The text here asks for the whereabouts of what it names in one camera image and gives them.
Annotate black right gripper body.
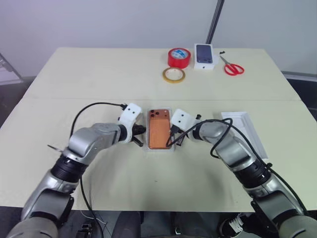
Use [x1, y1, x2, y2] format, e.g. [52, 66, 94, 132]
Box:
[169, 125, 186, 142]

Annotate white phone box base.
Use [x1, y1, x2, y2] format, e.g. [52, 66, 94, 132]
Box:
[143, 106, 177, 154]

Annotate white phone box lid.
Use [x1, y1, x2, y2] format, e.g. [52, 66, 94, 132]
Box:
[220, 111, 269, 160]

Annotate white box with phone print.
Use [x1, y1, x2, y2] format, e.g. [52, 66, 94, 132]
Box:
[193, 43, 215, 72]

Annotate orange smartphone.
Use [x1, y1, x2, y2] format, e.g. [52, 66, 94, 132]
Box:
[148, 108, 172, 150]

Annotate yellow clear tape roll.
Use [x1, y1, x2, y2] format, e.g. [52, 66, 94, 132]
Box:
[162, 66, 186, 84]

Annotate red tape roll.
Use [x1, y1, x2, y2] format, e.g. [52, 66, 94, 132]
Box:
[167, 48, 191, 69]

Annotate dark rounded shape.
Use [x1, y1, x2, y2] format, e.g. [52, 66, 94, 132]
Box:
[114, 211, 142, 238]

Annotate black and white shoe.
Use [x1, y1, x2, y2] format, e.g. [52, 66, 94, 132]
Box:
[217, 212, 253, 238]

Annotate grey metal pole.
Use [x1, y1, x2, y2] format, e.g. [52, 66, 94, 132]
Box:
[205, 0, 225, 46]

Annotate grey metal rack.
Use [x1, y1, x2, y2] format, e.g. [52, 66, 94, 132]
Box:
[0, 52, 23, 86]

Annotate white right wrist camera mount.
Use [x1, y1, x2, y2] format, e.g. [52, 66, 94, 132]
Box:
[170, 108, 197, 132]

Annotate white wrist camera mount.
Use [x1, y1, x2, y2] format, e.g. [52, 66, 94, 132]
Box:
[170, 108, 197, 132]
[117, 102, 143, 144]

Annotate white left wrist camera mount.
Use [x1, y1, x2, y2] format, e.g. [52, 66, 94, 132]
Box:
[117, 102, 143, 144]

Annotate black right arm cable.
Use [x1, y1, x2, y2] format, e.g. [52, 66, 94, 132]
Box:
[165, 118, 308, 216]

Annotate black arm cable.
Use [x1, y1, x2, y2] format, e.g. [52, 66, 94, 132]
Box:
[165, 118, 308, 216]
[70, 102, 127, 238]

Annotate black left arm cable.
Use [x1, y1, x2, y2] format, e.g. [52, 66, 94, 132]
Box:
[70, 102, 127, 238]

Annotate red handled scissors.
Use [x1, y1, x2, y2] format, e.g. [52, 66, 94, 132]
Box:
[219, 54, 246, 76]

